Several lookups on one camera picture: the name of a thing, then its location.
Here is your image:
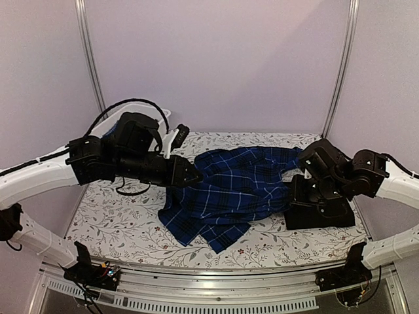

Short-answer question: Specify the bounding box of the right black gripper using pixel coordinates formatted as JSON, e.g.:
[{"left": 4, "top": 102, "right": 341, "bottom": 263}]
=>
[{"left": 289, "top": 173, "right": 348, "bottom": 206}]

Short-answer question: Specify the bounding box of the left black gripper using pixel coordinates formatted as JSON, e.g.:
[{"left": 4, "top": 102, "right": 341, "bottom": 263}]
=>
[{"left": 115, "top": 152, "right": 204, "bottom": 189}]

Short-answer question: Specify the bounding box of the blue plaid long sleeve shirt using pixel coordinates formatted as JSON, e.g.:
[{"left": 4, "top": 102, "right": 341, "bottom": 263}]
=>
[{"left": 158, "top": 147, "right": 301, "bottom": 254}]

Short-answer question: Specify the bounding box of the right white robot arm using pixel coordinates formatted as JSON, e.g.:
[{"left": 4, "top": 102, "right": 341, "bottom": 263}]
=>
[{"left": 285, "top": 139, "right": 418, "bottom": 230}]

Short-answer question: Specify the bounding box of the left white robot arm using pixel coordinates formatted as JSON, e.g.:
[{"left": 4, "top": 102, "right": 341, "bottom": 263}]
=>
[{"left": 1, "top": 98, "right": 203, "bottom": 284}]

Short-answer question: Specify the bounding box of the folded black shirt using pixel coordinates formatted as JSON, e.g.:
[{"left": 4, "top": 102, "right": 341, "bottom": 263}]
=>
[{"left": 284, "top": 198, "right": 355, "bottom": 230}]

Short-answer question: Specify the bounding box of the floral patterned table mat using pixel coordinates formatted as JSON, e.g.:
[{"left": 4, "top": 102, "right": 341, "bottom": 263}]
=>
[{"left": 67, "top": 133, "right": 367, "bottom": 270}]

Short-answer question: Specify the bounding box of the blue checked shirt in bin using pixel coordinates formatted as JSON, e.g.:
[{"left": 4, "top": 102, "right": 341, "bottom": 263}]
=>
[{"left": 101, "top": 121, "right": 118, "bottom": 139}]

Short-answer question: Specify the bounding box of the white plastic bin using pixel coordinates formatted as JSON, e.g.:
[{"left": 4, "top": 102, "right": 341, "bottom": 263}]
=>
[{"left": 81, "top": 98, "right": 170, "bottom": 157}]

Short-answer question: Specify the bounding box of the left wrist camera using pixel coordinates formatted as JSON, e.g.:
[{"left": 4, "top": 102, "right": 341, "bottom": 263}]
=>
[{"left": 162, "top": 124, "right": 190, "bottom": 159}]

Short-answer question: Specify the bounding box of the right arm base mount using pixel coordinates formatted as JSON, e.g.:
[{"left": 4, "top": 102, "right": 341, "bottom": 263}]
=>
[{"left": 315, "top": 242, "right": 373, "bottom": 307}]

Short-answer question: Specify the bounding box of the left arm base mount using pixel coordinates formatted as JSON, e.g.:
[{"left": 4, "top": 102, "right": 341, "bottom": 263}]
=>
[{"left": 64, "top": 241, "right": 120, "bottom": 291}]

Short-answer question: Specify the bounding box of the front aluminium rail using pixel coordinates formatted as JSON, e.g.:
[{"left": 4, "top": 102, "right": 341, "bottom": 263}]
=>
[{"left": 28, "top": 262, "right": 412, "bottom": 313}]

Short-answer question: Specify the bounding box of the right aluminium frame post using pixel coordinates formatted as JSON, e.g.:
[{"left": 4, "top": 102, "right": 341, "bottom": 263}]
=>
[{"left": 321, "top": 0, "right": 359, "bottom": 138}]

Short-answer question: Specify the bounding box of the aluminium frame post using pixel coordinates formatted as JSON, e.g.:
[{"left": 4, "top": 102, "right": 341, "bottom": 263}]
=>
[
  {"left": 75, "top": 0, "right": 106, "bottom": 113},
  {"left": 321, "top": 0, "right": 359, "bottom": 138}
]

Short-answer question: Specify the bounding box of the left aluminium frame post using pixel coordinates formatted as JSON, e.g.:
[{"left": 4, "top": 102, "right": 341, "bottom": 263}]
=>
[{"left": 75, "top": 0, "right": 106, "bottom": 113}]

